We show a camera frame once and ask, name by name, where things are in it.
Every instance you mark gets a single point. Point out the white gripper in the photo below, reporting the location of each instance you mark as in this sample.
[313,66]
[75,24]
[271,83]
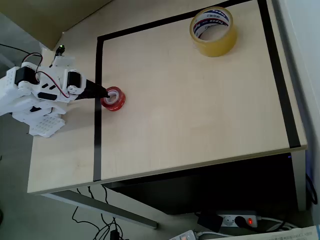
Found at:
[88,90]

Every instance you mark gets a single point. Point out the red tape roll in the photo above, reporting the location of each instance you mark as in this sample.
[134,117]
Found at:
[117,105]

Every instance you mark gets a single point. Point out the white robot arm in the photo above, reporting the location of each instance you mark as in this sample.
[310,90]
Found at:
[10,82]

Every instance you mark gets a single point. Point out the yellow tape roll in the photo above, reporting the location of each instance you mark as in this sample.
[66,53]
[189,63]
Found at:
[217,48]

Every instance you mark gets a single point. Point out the black board green LED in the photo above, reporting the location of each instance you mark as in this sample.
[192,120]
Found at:
[60,50]

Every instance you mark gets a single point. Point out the light wooden panel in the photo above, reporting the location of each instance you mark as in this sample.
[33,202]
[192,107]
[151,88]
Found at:
[45,17]

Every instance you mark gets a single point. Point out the grey table leg bar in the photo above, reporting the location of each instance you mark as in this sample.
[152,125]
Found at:
[107,206]

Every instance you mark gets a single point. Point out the small black floor plug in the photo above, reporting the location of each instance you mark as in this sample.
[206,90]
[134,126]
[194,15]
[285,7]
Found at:
[114,235]

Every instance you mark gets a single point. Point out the black power adapter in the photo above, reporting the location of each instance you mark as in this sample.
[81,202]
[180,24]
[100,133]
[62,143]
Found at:
[209,222]

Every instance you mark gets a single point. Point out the black round plug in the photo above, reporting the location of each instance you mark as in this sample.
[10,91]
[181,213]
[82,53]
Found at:
[240,221]

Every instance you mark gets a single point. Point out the white printed paper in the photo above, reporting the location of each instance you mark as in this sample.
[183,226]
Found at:
[287,235]

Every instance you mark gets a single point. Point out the white power strip orange switch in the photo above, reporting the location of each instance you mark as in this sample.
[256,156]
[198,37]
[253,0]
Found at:
[183,236]

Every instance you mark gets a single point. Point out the white power strip red switch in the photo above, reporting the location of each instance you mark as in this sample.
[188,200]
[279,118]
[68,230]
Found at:
[228,221]

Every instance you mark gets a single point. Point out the grey table leg post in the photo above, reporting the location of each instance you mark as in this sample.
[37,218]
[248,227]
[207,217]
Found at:
[299,180]

